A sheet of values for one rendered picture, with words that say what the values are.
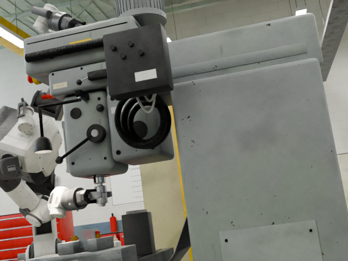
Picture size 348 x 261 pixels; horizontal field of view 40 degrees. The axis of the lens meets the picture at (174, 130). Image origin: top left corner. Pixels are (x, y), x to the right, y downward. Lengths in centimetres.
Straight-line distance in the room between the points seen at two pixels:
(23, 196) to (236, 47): 114
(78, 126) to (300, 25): 90
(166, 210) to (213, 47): 203
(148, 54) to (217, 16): 1021
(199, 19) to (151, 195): 850
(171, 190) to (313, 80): 217
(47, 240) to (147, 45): 128
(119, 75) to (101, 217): 1010
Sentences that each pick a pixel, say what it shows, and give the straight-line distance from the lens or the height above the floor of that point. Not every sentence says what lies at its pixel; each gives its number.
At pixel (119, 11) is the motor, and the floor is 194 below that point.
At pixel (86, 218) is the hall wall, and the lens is 1169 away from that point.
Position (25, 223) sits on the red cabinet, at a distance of 727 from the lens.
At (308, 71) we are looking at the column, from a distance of 159.
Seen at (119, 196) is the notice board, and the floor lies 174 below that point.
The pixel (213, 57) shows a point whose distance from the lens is 175.
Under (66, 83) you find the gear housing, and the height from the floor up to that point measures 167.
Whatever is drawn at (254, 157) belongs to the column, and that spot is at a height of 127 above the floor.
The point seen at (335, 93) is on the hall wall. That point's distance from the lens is 1109.
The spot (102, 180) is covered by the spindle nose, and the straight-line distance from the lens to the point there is 188.
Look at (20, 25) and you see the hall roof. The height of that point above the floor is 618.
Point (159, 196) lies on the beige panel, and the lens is 360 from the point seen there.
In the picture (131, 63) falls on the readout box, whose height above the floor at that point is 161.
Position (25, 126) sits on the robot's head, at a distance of 215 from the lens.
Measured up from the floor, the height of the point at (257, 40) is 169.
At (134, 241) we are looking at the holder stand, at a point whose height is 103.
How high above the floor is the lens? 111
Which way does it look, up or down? 10 degrees up
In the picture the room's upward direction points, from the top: 8 degrees counter-clockwise
